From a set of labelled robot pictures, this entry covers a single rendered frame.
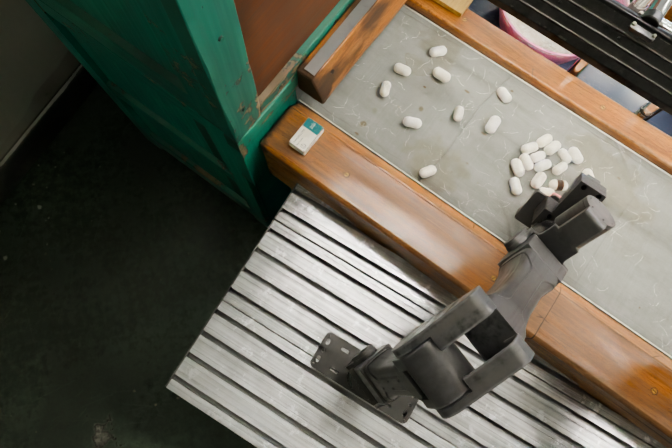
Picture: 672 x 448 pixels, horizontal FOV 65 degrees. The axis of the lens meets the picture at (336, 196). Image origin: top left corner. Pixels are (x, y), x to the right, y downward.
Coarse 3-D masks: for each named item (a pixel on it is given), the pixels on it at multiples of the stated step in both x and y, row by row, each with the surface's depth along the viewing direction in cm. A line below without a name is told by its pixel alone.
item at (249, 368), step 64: (256, 256) 100; (320, 256) 100; (384, 256) 100; (256, 320) 97; (320, 320) 97; (384, 320) 97; (192, 384) 93; (256, 384) 94; (320, 384) 94; (512, 384) 95
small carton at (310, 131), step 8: (312, 120) 95; (304, 128) 94; (312, 128) 94; (320, 128) 94; (296, 136) 94; (304, 136) 94; (312, 136) 94; (296, 144) 94; (304, 144) 94; (312, 144) 95; (304, 152) 93
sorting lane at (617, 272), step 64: (384, 64) 103; (448, 64) 104; (384, 128) 100; (448, 128) 100; (512, 128) 101; (576, 128) 101; (448, 192) 97; (640, 192) 98; (576, 256) 94; (640, 256) 95; (640, 320) 92
